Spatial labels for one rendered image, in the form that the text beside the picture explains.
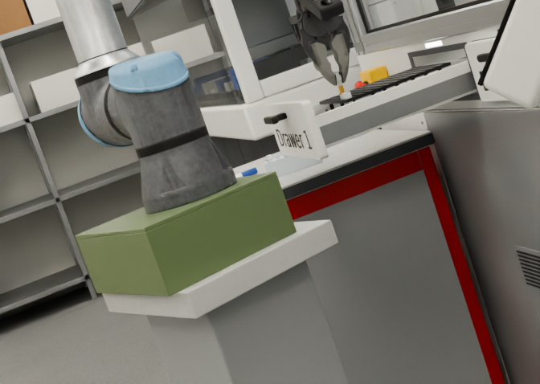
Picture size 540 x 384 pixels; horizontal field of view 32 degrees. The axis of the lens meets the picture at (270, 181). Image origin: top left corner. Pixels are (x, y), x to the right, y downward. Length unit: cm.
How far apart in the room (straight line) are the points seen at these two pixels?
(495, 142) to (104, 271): 78
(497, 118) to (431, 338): 56
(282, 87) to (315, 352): 129
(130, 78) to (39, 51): 451
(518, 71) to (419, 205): 131
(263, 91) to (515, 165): 103
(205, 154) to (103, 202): 453
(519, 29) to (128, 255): 80
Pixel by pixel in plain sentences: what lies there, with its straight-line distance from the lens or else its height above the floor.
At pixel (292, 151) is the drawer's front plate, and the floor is 83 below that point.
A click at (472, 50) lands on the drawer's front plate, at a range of 175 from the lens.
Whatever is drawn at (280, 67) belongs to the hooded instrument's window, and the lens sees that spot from 268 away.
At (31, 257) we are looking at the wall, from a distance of 595.
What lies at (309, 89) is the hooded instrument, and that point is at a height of 89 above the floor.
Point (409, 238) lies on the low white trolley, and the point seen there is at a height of 56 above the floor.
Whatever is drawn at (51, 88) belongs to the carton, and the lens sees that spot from 554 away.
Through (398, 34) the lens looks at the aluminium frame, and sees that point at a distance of 208.
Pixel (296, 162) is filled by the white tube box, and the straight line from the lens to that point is 208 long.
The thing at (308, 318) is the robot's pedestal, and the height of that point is 63.
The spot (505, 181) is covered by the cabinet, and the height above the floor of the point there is 65.
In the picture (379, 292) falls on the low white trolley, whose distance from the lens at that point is 204.
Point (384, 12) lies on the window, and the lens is 216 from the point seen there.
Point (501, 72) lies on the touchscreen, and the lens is 76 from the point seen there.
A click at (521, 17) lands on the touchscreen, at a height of 100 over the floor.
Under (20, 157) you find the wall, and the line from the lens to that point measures 591.
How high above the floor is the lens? 105
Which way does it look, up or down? 8 degrees down
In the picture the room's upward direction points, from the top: 19 degrees counter-clockwise
